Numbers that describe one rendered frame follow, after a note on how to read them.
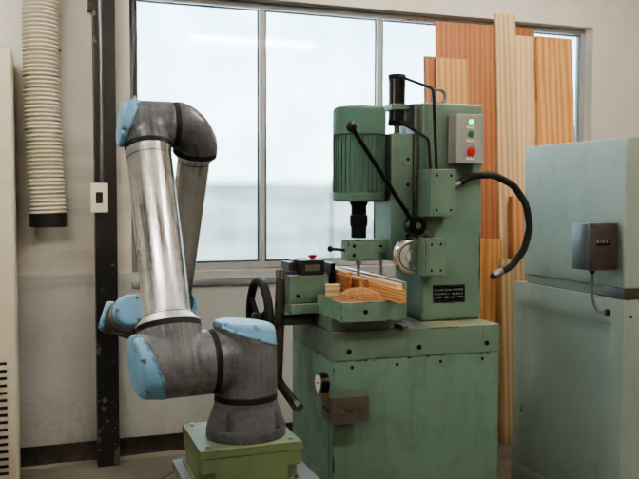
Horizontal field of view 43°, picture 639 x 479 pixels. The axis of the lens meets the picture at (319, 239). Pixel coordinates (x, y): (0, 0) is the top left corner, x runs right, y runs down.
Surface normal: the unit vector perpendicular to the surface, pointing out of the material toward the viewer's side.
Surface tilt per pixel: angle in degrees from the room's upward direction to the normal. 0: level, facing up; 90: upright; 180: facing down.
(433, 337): 90
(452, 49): 88
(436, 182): 90
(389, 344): 90
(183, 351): 66
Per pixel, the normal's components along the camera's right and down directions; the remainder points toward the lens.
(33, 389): 0.33, 0.05
